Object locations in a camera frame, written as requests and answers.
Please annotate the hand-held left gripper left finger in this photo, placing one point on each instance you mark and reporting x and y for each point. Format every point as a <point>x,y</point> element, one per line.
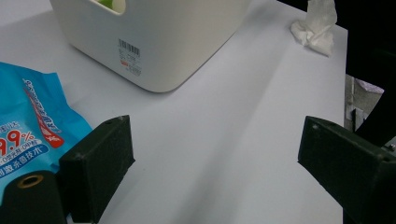
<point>96,165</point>

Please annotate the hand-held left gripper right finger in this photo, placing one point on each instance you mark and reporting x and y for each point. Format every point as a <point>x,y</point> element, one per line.
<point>348,165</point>

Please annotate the blue wet wipes packet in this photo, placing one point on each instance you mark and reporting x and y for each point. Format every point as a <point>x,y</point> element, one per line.
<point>25,109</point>

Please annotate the white wet wipe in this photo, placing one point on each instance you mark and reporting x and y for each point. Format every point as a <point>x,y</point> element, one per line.
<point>317,31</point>

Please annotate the white storage box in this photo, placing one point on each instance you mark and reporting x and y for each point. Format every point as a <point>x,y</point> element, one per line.
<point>174,40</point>

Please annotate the panda plush toy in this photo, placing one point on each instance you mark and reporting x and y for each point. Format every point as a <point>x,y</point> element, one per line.
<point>106,2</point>

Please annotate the white table cover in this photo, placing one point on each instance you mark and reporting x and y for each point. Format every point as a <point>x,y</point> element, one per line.
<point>218,140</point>

